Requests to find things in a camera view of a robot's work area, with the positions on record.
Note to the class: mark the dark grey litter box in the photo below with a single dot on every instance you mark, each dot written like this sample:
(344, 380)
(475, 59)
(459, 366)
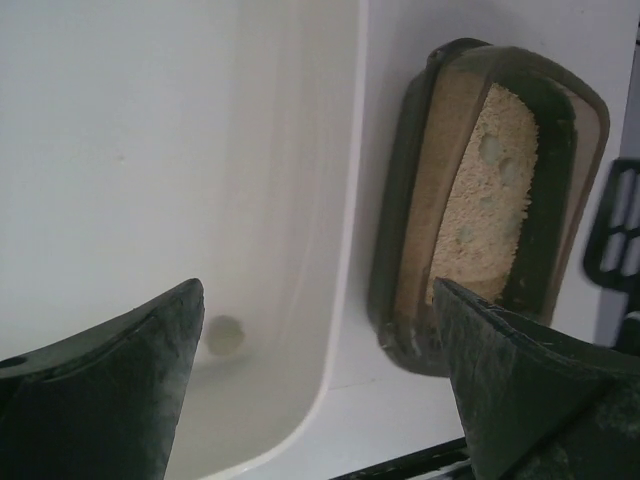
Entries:
(439, 110)

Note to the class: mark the beige cat litter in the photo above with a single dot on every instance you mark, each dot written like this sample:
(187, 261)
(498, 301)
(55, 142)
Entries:
(479, 198)

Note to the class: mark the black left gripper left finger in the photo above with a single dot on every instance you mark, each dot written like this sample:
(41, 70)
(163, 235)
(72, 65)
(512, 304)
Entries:
(103, 403)

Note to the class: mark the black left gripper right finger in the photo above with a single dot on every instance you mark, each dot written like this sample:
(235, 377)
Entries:
(533, 402)

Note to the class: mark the black litter scoop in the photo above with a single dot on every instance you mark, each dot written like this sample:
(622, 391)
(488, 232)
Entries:
(611, 256)

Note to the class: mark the white plastic bin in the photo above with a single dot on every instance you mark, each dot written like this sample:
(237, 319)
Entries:
(146, 143)

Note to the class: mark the aluminium frame rail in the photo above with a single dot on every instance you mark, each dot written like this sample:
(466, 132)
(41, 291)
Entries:
(400, 462)

